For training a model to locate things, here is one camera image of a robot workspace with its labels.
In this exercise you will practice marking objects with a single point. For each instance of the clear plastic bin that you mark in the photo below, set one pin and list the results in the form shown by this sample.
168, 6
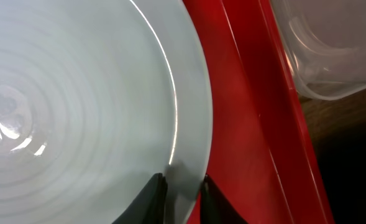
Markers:
325, 45

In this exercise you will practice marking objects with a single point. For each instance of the black tray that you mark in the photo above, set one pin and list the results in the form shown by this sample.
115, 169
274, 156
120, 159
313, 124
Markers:
342, 163

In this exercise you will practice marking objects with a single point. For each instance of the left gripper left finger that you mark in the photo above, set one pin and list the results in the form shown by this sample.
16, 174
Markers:
149, 205

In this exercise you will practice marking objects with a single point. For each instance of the light blue plate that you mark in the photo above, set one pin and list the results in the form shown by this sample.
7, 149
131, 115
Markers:
95, 98

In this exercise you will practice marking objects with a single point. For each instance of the red plastic tray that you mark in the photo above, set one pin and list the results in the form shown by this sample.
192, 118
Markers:
261, 158

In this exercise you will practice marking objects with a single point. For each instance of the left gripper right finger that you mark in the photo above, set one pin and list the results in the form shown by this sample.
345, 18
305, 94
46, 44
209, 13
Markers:
215, 207

